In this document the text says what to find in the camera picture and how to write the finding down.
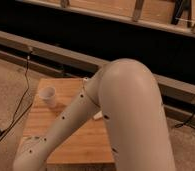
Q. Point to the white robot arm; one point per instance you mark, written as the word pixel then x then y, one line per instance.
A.
pixel 127 94

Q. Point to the white sponge block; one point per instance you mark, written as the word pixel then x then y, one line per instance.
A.
pixel 98 116

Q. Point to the wooden table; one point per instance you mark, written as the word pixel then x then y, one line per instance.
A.
pixel 88 145

